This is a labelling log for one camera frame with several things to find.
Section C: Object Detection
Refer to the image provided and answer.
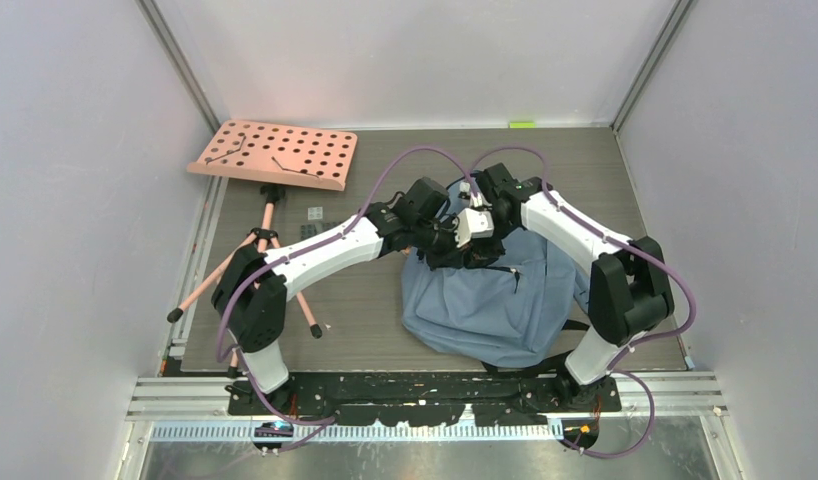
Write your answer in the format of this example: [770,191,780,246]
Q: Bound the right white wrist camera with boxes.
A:
[458,181,474,205]

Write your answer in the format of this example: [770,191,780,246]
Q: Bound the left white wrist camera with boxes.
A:
[454,208,494,248]

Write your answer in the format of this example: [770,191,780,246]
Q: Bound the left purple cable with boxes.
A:
[215,145,483,453]

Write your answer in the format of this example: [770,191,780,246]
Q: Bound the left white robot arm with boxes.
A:
[211,177,456,414]

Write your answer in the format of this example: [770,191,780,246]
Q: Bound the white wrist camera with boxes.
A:
[458,181,474,205]
[454,208,494,248]

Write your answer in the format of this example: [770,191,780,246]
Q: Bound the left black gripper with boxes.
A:
[410,212,472,271]

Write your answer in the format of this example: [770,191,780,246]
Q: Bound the white ribbed cable duct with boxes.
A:
[149,420,564,443]

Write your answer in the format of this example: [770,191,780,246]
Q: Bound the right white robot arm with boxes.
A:
[470,164,675,411]

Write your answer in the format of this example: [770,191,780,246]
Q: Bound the blue student backpack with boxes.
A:
[401,229,589,369]

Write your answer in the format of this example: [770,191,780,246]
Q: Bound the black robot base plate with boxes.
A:
[225,371,622,427]

